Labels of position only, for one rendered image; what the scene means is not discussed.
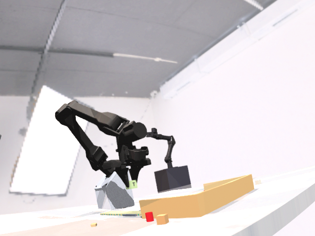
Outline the pale green labelled cube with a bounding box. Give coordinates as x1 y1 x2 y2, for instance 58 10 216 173
126 180 138 190

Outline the tan flat box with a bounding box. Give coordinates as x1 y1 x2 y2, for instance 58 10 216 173
138 171 254 219

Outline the brown cube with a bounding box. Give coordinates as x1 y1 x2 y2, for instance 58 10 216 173
156 214 169 225

